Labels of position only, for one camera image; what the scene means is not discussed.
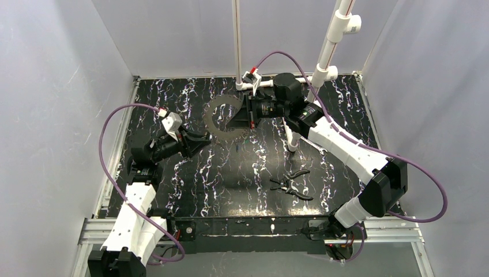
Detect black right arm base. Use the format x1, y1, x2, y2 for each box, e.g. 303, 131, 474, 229
300, 219, 367, 264

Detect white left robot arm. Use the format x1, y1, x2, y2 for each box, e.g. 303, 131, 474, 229
88, 127, 211, 276

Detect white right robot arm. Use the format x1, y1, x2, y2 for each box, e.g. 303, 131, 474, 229
228, 69, 408, 230

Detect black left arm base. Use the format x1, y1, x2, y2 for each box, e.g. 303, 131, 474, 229
140, 218, 197, 242

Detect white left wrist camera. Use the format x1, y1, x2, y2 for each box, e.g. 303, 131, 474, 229
157, 108, 182, 141

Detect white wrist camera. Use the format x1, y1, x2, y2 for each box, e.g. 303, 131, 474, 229
242, 66, 262, 96
157, 108, 182, 141

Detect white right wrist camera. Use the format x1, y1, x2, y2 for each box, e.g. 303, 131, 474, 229
242, 66, 262, 96

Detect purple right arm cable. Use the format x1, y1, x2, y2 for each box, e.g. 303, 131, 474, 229
254, 50, 449, 263

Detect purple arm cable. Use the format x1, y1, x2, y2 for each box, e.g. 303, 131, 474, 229
254, 50, 449, 263
98, 103, 186, 267

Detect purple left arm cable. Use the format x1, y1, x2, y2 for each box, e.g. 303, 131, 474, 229
98, 103, 186, 267

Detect black handled pliers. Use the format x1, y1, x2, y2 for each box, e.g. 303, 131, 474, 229
269, 170, 315, 202

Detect aluminium front rail frame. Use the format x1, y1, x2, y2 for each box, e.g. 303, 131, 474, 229
71, 218, 435, 277

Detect white PVC pipe frame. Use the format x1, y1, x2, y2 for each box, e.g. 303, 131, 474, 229
232, 0, 363, 152

